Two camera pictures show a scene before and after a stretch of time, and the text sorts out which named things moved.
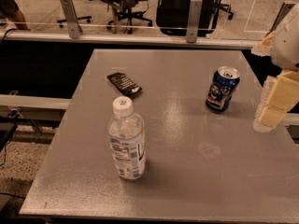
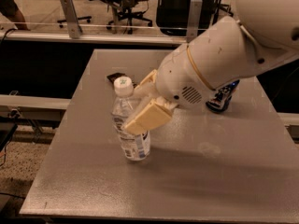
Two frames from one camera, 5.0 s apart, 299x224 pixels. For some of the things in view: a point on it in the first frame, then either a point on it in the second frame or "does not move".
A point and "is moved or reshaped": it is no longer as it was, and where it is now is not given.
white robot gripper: x=287 y=44 to x=179 y=77
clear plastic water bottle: x=126 y=138 is moved or reshaped
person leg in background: x=9 y=8 does not move
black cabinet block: x=174 y=5 does not move
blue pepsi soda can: x=223 y=83 does not move
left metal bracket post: x=70 y=15 does not move
